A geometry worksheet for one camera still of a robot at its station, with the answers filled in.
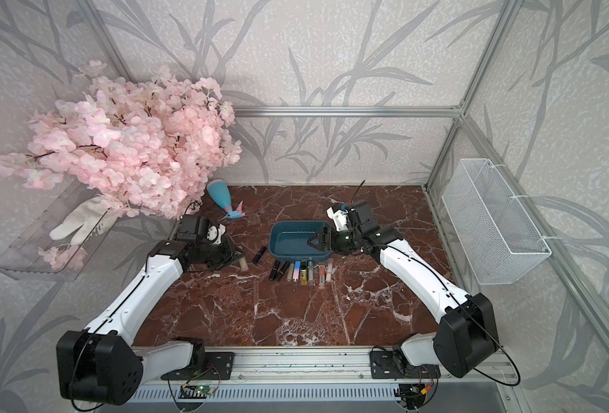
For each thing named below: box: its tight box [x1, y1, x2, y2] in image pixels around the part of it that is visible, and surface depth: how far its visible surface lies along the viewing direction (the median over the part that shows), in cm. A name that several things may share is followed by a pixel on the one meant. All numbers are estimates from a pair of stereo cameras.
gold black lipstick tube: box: [300, 260, 308, 287], surface depth 95 cm
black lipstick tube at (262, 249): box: [252, 245, 267, 265], surface depth 98 cm
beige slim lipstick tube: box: [286, 262, 296, 283], surface depth 93 cm
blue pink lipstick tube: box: [291, 260, 302, 283], surface depth 93 cm
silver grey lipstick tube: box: [307, 260, 314, 283], surface depth 93 cm
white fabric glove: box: [49, 196, 117, 246], surface depth 66 cm
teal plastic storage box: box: [268, 220, 333, 262], surface depth 96 cm
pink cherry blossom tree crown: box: [0, 60, 243, 219], surface depth 60 cm
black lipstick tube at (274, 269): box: [268, 259, 281, 281], surface depth 95 cm
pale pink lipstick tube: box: [325, 257, 334, 284], surface depth 95 cm
